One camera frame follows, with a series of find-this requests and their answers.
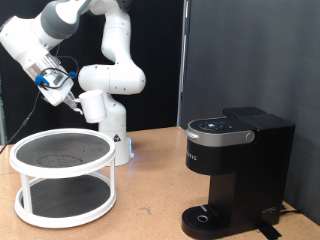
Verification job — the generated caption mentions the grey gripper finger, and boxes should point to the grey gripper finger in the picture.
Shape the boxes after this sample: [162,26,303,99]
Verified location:
[64,92,80,111]

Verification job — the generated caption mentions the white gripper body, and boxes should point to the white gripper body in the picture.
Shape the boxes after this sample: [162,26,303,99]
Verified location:
[37,68,76,108]

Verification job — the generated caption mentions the white mug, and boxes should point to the white mug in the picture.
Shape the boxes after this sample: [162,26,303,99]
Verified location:
[73,89,108,124]

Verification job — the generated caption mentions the Keurig lid with silver handle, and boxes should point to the Keurig lid with silver handle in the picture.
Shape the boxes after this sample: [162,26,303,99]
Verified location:
[185,116,257,148]

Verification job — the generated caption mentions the black Keurig coffee machine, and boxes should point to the black Keurig coffee machine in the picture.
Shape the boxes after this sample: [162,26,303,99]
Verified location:
[181,106,296,240]

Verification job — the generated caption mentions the white two-tier turntable stand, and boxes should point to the white two-tier turntable stand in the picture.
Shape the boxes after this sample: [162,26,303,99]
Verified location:
[9,128,118,229]

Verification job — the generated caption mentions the black curtain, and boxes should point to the black curtain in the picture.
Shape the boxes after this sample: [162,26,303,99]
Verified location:
[0,0,185,145]

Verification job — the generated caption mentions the black tape strip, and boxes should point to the black tape strip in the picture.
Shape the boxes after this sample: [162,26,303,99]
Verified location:
[256,220,283,240]

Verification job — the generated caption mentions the blue cable clip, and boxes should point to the blue cable clip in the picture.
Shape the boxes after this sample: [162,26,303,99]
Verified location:
[35,75,51,88]

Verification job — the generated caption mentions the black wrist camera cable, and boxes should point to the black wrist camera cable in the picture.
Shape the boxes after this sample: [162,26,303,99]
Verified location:
[39,54,80,90]

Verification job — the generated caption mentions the black cable with inline connector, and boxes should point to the black cable with inline connector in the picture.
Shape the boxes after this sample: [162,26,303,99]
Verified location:
[0,90,42,156]

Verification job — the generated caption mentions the silver metal frame post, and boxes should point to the silver metal frame post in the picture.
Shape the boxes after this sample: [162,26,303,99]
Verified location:
[176,0,192,128]
[0,74,7,146]

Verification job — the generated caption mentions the black power cord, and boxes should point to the black power cord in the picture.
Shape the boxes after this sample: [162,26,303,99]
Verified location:
[279,203,301,216]

